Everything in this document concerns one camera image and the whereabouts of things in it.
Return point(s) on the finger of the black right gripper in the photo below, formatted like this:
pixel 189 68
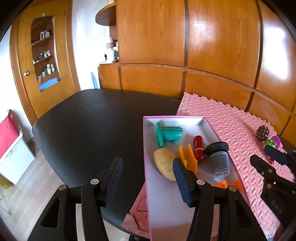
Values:
pixel 282 158
pixel 266 166

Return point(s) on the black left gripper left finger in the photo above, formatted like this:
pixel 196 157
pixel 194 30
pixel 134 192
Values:
pixel 58 219

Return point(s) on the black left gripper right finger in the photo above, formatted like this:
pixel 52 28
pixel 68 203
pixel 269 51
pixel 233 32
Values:
pixel 236 220

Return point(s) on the brown pegged disc toy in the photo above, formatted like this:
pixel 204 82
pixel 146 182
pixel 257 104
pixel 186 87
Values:
pixel 262 133

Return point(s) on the red cylinder capsule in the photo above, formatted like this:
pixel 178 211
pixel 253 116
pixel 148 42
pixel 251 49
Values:
pixel 198 148

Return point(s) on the yellow orange curved piece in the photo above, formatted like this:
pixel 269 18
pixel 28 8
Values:
pixel 188 159

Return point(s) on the purple plastic funnel toy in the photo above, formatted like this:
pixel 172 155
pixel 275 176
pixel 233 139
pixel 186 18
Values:
pixel 277 140

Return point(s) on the green white round toy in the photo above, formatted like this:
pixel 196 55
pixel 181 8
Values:
pixel 269 142

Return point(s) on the pink foam puzzle mat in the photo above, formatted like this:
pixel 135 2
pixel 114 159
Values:
pixel 237 128

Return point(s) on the black lidded plastic jar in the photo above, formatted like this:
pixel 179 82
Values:
pixel 218 157

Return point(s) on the white storage box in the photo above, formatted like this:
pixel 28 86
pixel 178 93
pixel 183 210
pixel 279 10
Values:
pixel 15 162

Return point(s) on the pink white cardboard box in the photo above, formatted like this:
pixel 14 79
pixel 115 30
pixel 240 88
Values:
pixel 169 216

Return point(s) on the yellow perforated oval toy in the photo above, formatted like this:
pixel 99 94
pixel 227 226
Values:
pixel 163 158

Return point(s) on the red panel on box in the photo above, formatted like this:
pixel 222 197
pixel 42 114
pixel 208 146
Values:
pixel 9 132

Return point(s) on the teal ribbed spool toy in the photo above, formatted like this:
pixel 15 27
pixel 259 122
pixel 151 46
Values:
pixel 167 134

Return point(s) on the blue foam mat piece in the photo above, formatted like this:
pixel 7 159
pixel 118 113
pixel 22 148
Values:
pixel 49 83

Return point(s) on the round metal door knob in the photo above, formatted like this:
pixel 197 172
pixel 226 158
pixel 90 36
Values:
pixel 26 73

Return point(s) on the wooden door with niche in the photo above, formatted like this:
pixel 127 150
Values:
pixel 41 43

